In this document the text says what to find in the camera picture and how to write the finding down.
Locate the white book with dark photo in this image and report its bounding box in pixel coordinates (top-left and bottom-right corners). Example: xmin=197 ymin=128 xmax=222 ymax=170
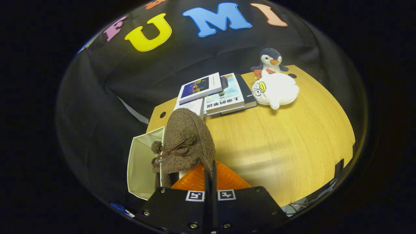
xmin=176 ymin=72 xmax=223 ymax=105

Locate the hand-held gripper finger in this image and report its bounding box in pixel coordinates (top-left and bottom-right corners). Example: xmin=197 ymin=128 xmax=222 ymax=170
xmin=136 ymin=163 xmax=212 ymax=234
xmin=211 ymin=161 xmax=289 ymax=234

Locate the black book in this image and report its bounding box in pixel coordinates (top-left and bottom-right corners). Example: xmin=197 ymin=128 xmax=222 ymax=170
xmin=206 ymin=73 xmax=257 ymax=117

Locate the black backdrop cloth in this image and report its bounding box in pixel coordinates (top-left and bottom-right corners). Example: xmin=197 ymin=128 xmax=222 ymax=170
xmin=55 ymin=0 xmax=369 ymax=208

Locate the plain white book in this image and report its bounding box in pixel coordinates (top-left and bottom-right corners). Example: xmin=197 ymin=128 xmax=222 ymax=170
xmin=173 ymin=98 xmax=205 ymax=117

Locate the brown fuzzy shoe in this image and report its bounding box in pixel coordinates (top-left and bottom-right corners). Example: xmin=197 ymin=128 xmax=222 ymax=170
xmin=150 ymin=108 xmax=216 ymax=189

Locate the green fabric storage box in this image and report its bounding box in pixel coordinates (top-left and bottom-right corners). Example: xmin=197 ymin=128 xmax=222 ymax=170
xmin=127 ymin=126 xmax=167 ymax=200

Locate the white plush toy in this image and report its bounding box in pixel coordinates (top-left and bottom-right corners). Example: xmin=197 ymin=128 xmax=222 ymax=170
xmin=252 ymin=71 xmax=299 ymax=110

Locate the penguin plush toy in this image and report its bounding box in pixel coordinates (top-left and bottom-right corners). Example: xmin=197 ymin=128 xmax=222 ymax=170
xmin=250 ymin=48 xmax=289 ymax=78

